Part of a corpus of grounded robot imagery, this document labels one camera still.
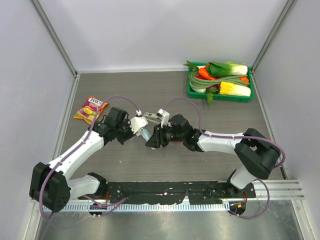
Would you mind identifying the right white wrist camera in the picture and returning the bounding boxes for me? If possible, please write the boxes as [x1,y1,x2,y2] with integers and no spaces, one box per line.
[155,108,170,128]

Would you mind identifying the yellow white cabbage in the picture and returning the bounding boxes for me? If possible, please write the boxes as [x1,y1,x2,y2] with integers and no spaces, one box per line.
[219,81,251,97]

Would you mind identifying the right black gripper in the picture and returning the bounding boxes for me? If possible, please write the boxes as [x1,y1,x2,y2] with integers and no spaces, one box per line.
[146,122,185,149]

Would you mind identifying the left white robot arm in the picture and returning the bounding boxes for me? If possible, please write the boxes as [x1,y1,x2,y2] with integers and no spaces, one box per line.
[29,107,133,213]

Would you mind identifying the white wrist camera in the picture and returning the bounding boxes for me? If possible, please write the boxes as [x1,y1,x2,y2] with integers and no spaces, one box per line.
[155,108,170,128]
[129,110,148,136]

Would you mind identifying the white slotted cable duct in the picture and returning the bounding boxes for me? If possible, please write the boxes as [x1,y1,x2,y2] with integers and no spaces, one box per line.
[60,200,230,213]

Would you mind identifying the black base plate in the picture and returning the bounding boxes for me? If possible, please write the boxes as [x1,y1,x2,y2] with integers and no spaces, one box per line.
[77,180,257,205]

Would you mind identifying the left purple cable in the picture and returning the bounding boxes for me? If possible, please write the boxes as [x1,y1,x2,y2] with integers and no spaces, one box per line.
[39,94,141,221]

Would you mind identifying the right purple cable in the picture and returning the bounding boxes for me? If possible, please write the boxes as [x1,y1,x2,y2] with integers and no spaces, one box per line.
[162,97,286,220]

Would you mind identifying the green long beans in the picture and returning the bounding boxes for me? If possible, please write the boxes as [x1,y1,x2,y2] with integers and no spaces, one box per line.
[188,70,250,92]

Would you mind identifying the light blue stapler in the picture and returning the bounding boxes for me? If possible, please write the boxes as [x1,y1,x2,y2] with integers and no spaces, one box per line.
[140,129,151,141]

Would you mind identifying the purple cable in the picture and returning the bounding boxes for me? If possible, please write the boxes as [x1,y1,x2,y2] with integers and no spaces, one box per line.
[162,97,286,220]
[39,94,141,221]

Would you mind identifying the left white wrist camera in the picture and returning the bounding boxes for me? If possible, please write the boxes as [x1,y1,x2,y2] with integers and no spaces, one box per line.
[129,110,148,136]

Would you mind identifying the orange carrot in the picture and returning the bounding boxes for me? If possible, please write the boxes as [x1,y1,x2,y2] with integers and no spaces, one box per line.
[198,67,216,81]

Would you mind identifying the candy snack bag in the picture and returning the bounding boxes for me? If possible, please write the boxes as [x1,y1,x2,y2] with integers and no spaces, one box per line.
[73,96,108,125]

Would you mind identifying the green plastic tray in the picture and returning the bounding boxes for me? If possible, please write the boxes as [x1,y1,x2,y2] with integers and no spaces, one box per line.
[184,61,254,105]

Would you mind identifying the green leafy herb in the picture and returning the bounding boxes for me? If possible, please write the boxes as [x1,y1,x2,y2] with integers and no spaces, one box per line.
[205,92,214,106]

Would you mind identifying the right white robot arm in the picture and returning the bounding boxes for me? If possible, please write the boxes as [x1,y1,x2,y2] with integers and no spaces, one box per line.
[144,112,281,198]

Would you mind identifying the white green bok choy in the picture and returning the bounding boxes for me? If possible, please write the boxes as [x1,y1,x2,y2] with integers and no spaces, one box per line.
[208,62,248,77]

